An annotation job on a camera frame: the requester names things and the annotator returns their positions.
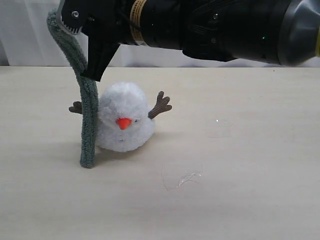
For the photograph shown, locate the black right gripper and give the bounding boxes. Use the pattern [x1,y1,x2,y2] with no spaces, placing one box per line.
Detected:
[58,0,140,82]

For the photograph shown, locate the green knitted scarf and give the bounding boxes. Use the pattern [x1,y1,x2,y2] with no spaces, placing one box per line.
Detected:
[46,8,98,169]

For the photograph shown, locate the white fluffy snowman toy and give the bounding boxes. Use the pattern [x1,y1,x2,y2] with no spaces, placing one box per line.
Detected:
[68,81,173,153]

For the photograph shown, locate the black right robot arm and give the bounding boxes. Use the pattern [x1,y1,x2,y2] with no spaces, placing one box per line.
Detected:
[56,0,320,81]

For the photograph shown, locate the white backdrop curtain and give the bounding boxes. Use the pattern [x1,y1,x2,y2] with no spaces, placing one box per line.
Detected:
[0,0,320,68]

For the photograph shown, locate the clear tape piece far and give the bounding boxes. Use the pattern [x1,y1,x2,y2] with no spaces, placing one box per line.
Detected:
[205,118,232,138]

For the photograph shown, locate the clear tape piece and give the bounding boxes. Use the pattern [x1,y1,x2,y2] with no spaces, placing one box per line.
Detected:
[160,163,204,191]
[205,118,232,138]

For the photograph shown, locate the clear tape piece near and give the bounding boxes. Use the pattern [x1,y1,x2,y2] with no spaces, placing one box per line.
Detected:
[160,163,204,191]

